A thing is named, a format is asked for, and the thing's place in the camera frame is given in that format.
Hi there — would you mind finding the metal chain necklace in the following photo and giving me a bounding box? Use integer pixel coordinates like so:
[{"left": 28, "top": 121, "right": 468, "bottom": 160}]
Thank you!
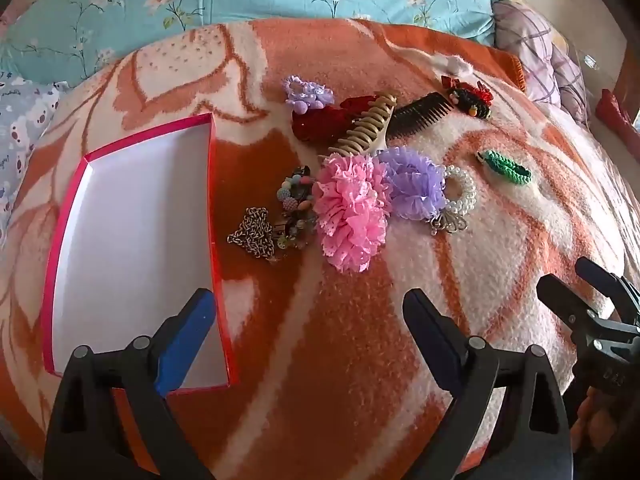
[{"left": 227, "top": 206, "right": 279, "bottom": 261}]

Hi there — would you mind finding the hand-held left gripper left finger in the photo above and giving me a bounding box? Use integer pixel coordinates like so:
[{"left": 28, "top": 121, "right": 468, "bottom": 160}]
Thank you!
[{"left": 42, "top": 287, "right": 236, "bottom": 480}]

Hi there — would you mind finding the black comb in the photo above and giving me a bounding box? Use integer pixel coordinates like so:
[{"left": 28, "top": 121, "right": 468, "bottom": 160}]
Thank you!
[{"left": 386, "top": 91, "right": 453, "bottom": 142}]

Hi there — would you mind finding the purple cartoon scrunchie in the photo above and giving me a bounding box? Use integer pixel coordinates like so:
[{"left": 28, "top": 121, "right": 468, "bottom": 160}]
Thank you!
[{"left": 283, "top": 75, "right": 335, "bottom": 113}]

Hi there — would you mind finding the red velvet hair bow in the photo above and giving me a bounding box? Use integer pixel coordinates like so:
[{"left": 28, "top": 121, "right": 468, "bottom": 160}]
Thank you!
[{"left": 292, "top": 94, "right": 377, "bottom": 143}]

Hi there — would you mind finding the person's right hand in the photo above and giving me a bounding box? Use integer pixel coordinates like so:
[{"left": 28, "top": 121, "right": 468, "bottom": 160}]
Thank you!
[{"left": 570, "top": 397, "right": 606, "bottom": 458}]

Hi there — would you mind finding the red cardboard box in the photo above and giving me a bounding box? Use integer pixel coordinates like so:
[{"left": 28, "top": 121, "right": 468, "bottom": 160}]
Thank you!
[{"left": 41, "top": 113, "right": 241, "bottom": 394}]

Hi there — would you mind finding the metal wire hair clip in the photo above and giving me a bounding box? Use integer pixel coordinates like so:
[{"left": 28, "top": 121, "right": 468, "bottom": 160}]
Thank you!
[{"left": 428, "top": 210, "right": 470, "bottom": 236}]

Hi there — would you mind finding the orange and white blanket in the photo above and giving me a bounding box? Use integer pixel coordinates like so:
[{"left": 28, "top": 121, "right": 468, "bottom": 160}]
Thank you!
[{"left": 0, "top": 17, "right": 632, "bottom": 480}]

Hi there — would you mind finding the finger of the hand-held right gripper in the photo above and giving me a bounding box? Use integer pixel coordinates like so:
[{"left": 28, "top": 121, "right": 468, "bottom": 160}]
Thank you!
[
  {"left": 536, "top": 274, "right": 602, "bottom": 344},
  {"left": 574, "top": 256, "right": 640, "bottom": 319}
]

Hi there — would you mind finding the beige claw hair clip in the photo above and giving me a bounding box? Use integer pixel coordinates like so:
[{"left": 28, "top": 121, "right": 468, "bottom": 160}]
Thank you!
[{"left": 327, "top": 91, "right": 397, "bottom": 160}]

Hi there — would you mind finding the blue bear print pillow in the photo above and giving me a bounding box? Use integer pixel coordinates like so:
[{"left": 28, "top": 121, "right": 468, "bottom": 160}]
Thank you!
[{"left": 0, "top": 71, "right": 65, "bottom": 241}]

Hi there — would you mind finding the green knitted hair clip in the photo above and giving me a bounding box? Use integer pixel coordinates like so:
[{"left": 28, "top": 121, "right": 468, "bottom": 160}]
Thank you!
[{"left": 476, "top": 149, "right": 533, "bottom": 187}]

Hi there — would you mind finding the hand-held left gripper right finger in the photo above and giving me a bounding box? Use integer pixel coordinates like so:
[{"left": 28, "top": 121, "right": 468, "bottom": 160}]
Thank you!
[{"left": 400, "top": 287, "right": 574, "bottom": 480}]

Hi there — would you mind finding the pearl bead hair tie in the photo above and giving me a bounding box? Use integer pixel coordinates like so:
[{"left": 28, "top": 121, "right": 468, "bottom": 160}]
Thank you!
[{"left": 440, "top": 164, "right": 478, "bottom": 217}]

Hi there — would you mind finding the red cloth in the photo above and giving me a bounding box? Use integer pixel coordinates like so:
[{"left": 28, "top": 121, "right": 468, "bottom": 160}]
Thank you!
[{"left": 595, "top": 88, "right": 640, "bottom": 147}]

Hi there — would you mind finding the purple plaid pillow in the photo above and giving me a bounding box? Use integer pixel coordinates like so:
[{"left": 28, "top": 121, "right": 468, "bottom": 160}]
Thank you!
[{"left": 492, "top": 0, "right": 593, "bottom": 123}]

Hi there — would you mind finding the red and black hair clip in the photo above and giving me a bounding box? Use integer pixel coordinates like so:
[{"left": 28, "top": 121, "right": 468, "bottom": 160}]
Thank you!
[{"left": 440, "top": 75, "right": 495, "bottom": 121}]

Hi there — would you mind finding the purple chiffon scrunchie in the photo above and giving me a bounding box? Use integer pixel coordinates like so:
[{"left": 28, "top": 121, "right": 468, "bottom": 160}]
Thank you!
[{"left": 376, "top": 146, "right": 447, "bottom": 222}]

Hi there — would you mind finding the pink chiffon scrunchie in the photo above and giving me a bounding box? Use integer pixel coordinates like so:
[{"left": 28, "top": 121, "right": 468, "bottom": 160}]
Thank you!
[{"left": 312, "top": 153, "right": 394, "bottom": 275}]

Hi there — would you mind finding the colourful bead bracelet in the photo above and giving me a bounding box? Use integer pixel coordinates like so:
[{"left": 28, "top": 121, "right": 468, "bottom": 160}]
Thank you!
[{"left": 276, "top": 165, "right": 320, "bottom": 251}]

